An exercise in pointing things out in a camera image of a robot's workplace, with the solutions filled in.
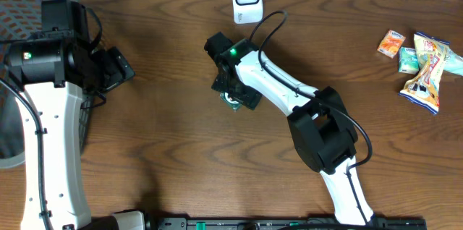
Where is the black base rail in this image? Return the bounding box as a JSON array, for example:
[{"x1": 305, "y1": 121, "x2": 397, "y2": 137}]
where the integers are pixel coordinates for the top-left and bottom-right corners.
[{"x1": 145, "y1": 217, "x2": 427, "y2": 230}]

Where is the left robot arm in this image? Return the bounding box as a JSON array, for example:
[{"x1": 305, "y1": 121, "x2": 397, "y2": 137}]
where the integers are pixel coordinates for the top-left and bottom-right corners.
[{"x1": 2, "y1": 0, "x2": 151, "y2": 230}]

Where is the large wet wipes pack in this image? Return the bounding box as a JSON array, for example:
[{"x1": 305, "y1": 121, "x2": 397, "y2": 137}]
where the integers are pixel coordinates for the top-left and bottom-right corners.
[{"x1": 444, "y1": 48, "x2": 463, "y2": 76}]

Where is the grey plastic mesh basket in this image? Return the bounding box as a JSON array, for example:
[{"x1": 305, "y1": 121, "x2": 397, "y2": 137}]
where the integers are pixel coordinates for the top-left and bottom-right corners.
[{"x1": 0, "y1": 0, "x2": 95, "y2": 169}]

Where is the yellow snack chip bag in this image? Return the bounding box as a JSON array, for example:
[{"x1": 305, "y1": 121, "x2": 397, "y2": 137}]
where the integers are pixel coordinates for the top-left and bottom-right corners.
[{"x1": 399, "y1": 32, "x2": 449, "y2": 115}]

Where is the green Zam-Buk ointment box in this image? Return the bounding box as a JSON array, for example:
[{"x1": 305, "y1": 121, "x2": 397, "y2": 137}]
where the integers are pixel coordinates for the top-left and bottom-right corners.
[{"x1": 220, "y1": 92, "x2": 242, "y2": 111}]

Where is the green Kleenex tissue pack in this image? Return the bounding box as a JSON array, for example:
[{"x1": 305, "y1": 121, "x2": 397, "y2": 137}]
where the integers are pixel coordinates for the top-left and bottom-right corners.
[{"x1": 398, "y1": 47, "x2": 420, "y2": 74}]

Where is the orange Kleenex tissue pack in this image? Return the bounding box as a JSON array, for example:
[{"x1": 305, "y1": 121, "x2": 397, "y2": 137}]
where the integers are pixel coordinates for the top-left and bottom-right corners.
[{"x1": 377, "y1": 30, "x2": 406, "y2": 58}]

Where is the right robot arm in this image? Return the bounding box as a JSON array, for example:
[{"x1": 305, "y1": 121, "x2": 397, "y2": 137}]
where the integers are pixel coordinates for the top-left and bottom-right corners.
[{"x1": 204, "y1": 33, "x2": 374, "y2": 226}]

